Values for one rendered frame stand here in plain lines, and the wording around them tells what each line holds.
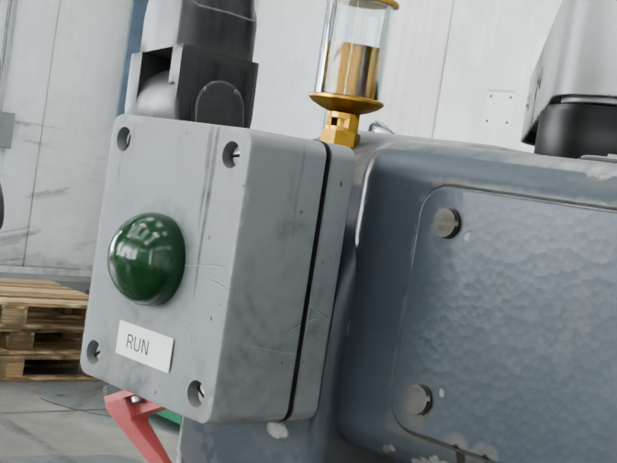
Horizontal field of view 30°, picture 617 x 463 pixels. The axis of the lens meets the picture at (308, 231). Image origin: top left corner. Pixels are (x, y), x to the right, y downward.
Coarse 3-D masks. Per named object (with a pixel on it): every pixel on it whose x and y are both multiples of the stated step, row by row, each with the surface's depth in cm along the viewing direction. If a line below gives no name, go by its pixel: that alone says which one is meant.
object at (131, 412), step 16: (112, 400) 67; (128, 400) 67; (144, 400) 67; (112, 416) 67; (128, 416) 66; (144, 416) 67; (128, 432) 67; (144, 432) 67; (144, 448) 66; (160, 448) 67
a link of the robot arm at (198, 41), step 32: (160, 0) 74; (192, 0) 71; (224, 0) 72; (160, 32) 73; (192, 32) 71; (224, 32) 72; (160, 64) 75; (192, 64) 71; (224, 64) 72; (256, 64) 74; (128, 96) 75; (160, 96) 72; (192, 96) 71
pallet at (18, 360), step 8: (40, 344) 639; (48, 344) 642; (56, 344) 646; (64, 344) 650; (72, 344) 653; (80, 344) 657; (0, 360) 595; (8, 360) 598; (16, 360) 600; (24, 360) 603; (32, 360) 653; (40, 360) 656; (48, 360) 660; (56, 360) 656; (64, 360) 658; (72, 360) 661; (0, 368) 595; (8, 368) 598; (16, 368) 601; (80, 368) 635; (0, 376) 596; (8, 376) 599; (16, 376) 602; (24, 376) 609; (32, 376) 612; (40, 376) 615; (48, 376) 618; (56, 376) 621; (64, 376) 624; (72, 376) 627; (80, 376) 630; (88, 376) 630
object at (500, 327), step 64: (384, 192) 37; (448, 192) 35; (512, 192) 33; (576, 192) 32; (384, 256) 37; (448, 256) 35; (512, 256) 33; (576, 256) 31; (384, 320) 37; (448, 320) 34; (512, 320) 33; (576, 320) 31; (384, 384) 36; (448, 384) 34; (512, 384) 32; (576, 384) 31; (192, 448) 42; (256, 448) 39; (320, 448) 38; (384, 448) 37; (448, 448) 34; (512, 448) 32; (576, 448) 31
